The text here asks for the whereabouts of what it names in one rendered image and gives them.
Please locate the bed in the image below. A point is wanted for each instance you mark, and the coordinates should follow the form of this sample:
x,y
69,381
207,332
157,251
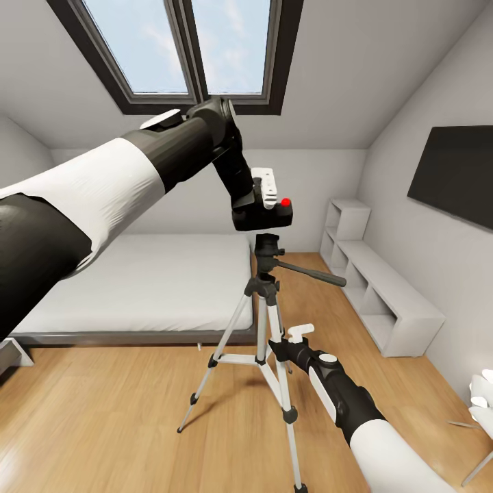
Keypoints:
x,y
150,288

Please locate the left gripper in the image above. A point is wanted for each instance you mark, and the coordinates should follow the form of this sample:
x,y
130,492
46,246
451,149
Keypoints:
x,y
240,187

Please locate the bookcase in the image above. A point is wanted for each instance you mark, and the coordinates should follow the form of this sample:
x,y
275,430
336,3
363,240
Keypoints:
x,y
398,318

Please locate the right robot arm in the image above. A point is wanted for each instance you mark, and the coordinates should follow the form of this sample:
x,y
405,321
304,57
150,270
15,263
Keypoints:
x,y
387,462

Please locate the nightstand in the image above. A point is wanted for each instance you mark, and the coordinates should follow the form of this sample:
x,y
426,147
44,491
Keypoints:
x,y
12,354

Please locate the camera tripod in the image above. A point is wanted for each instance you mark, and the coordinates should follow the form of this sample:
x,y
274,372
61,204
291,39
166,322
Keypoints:
x,y
266,247

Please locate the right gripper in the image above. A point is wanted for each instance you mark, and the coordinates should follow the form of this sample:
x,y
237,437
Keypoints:
x,y
288,350

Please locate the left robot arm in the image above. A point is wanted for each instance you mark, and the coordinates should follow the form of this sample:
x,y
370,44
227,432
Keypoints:
x,y
56,224

